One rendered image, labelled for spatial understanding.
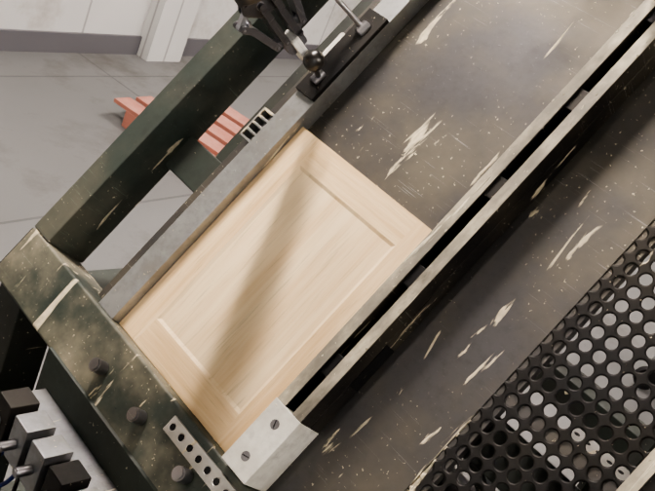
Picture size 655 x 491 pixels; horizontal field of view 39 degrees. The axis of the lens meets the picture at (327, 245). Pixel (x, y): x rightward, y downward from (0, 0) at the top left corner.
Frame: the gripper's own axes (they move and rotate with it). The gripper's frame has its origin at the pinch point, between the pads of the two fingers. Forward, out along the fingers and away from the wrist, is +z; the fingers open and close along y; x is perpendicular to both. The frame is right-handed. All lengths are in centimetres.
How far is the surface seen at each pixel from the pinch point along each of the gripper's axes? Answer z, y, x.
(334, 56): 10.6, -4.8, -1.9
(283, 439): 8, 48, 44
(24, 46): 199, 45, -336
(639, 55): 8, -32, 44
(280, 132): 11.6, 11.9, 0.0
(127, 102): 210, 29, -258
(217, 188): 11.6, 27.0, -1.7
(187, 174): 19.1, 29.2, -16.3
